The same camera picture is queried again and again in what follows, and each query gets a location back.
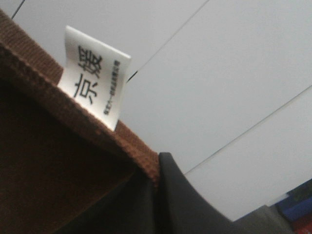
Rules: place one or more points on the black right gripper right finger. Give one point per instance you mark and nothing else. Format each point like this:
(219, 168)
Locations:
(182, 210)

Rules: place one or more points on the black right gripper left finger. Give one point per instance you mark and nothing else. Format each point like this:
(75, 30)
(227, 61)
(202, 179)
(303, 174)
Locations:
(127, 209)

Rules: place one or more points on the brown towel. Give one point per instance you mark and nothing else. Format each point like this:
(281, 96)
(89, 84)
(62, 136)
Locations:
(56, 159)

